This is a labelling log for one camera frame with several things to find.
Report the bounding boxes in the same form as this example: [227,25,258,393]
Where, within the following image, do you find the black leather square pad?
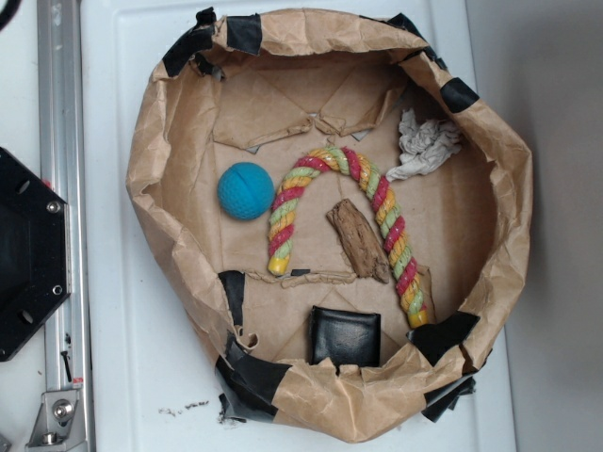
[310,306,381,367]

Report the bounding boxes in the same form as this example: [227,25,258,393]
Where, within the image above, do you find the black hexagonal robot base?
[0,149,70,362]

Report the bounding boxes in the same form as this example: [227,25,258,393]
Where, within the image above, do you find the brown paper bag bin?
[126,8,533,443]

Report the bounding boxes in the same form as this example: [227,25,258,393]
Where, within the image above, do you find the multicolour twisted rope toy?
[268,146,430,329]

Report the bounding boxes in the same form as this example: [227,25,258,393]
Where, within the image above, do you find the aluminium extrusion rail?
[37,1,96,451]

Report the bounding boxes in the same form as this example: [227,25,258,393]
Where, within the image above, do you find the metal corner bracket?
[25,389,86,451]

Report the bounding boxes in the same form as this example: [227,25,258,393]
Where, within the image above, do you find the brown driftwood piece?
[326,199,390,283]

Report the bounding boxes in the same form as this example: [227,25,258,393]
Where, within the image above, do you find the crumpled white paper tissue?
[385,108,462,182]

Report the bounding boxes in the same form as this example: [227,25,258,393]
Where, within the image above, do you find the blue dimpled ball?
[217,162,275,220]

